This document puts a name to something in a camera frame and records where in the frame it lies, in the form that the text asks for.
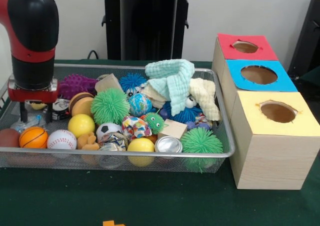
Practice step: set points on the small orange basketball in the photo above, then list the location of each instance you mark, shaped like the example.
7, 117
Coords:
33, 137

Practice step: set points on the clear plastic packet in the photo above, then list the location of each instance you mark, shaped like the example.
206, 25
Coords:
36, 121

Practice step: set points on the mint green cloth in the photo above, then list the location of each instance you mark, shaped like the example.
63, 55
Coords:
172, 81

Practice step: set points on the wooden box with three holes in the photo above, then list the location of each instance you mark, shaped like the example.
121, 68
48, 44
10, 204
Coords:
270, 156

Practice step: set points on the clear mesh bin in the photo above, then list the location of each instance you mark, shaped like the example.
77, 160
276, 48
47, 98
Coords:
210, 78

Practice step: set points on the white baseball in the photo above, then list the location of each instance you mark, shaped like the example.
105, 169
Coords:
61, 139

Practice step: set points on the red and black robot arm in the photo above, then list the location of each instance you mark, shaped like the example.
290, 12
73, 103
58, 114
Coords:
32, 31

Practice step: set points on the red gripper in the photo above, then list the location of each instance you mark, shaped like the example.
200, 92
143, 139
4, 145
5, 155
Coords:
32, 96

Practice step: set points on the black can with silver top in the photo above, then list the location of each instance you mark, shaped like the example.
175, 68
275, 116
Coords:
61, 109

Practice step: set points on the yellow smiley ball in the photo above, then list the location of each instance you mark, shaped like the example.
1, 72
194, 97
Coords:
81, 125

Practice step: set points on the purple spiky toy with eyes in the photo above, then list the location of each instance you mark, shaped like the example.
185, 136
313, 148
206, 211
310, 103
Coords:
78, 83

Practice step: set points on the cream muslin cloth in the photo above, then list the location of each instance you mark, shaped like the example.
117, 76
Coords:
205, 96

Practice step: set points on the green spiky ball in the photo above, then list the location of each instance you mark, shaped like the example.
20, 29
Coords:
110, 106
201, 142

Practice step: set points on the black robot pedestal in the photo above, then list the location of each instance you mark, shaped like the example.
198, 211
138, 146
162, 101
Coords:
150, 26

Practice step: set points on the dark green tablecloth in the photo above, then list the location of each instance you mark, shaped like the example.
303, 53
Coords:
150, 201

